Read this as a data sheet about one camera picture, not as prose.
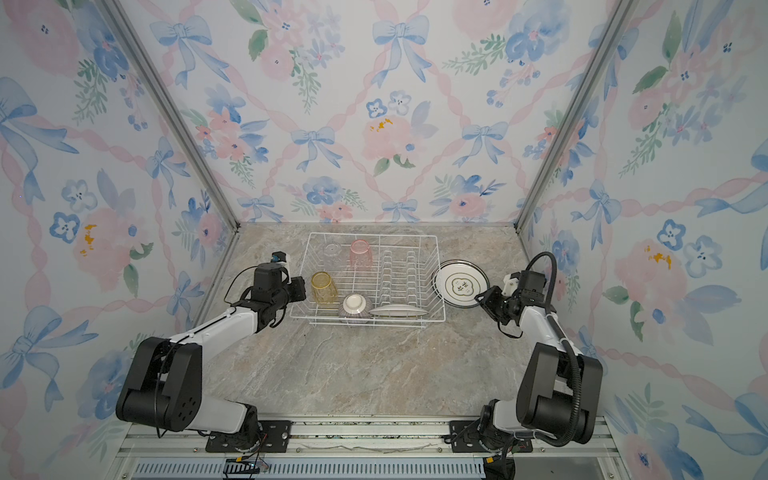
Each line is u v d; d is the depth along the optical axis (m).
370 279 1.04
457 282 1.00
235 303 0.65
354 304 0.90
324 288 0.91
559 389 0.44
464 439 0.73
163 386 0.43
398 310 0.89
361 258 1.00
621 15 0.69
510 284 0.83
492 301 0.79
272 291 0.71
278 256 0.82
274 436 0.75
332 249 0.98
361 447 0.73
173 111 0.86
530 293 0.70
